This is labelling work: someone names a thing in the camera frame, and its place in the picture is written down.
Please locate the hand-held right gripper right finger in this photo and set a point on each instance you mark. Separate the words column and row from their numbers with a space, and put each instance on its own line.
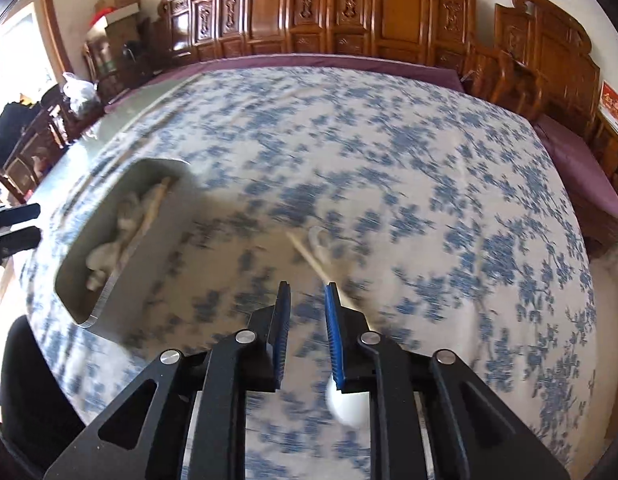
column 334, row 340

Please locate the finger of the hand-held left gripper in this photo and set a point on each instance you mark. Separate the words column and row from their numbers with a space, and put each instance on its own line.
column 14, row 214
column 11, row 242

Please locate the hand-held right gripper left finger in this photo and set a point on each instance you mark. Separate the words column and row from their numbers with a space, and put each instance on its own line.
column 281, row 340

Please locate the white plastic fork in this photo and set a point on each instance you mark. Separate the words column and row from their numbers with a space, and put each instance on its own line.
column 129, row 210

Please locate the stainless steel tray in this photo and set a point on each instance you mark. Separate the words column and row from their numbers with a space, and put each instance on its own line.
column 154, row 270

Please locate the wooden chair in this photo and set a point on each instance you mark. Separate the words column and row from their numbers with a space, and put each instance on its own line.
column 39, row 140

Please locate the black bag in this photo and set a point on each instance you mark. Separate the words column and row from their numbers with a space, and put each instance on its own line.
column 11, row 127

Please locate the clear plastic bag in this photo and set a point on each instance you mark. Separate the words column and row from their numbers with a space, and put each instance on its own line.
column 80, row 92

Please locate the person's dark clothing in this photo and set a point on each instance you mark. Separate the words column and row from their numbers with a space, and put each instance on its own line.
column 34, row 385

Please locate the wooden framed window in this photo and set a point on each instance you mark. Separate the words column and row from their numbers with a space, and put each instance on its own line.
column 24, row 40

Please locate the wooden armchair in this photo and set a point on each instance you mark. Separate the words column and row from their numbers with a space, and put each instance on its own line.
column 109, row 67

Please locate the blue floral tablecloth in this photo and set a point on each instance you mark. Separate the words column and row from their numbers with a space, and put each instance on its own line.
column 389, row 160

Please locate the large brown cardboard box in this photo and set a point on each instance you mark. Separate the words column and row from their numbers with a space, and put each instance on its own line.
column 124, row 35

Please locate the small carved wooden bench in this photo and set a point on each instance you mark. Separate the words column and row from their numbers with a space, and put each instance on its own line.
column 204, row 25

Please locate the purple cloth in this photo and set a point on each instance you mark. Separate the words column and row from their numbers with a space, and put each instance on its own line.
column 289, row 60

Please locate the purple seat cushion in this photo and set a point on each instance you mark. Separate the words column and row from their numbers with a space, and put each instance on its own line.
column 579, row 165

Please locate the large carved wooden bench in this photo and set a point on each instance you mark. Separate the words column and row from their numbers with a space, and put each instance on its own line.
column 369, row 10

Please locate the red paper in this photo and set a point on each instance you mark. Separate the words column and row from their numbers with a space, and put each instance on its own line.
column 616, row 102

